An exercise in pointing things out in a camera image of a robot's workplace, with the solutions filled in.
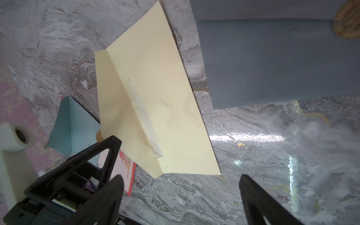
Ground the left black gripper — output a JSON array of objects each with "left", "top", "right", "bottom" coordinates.
[{"left": 3, "top": 136, "right": 122, "bottom": 225}]

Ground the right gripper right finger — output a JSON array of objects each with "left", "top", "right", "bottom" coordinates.
[{"left": 239, "top": 174, "right": 302, "bottom": 225}]

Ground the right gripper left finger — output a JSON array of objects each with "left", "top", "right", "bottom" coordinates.
[{"left": 62, "top": 175, "right": 124, "bottom": 225}]

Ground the red bordered pink card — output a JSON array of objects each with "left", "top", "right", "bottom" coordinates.
[{"left": 110, "top": 151, "right": 136, "bottom": 196}]

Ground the teal green envelope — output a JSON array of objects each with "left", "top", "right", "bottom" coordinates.
[{"left": 45, "top": 96, "right": 100, "bottom": 156}]

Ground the cream yellow envelope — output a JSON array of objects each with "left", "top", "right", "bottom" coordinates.
[{"left": 95, "top": 2, "right": 221, "bottom": 178}]

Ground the grey envelope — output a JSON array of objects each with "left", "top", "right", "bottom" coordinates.
[{"left": 190, "top": 1, "right": 360, "bottom": 109}]

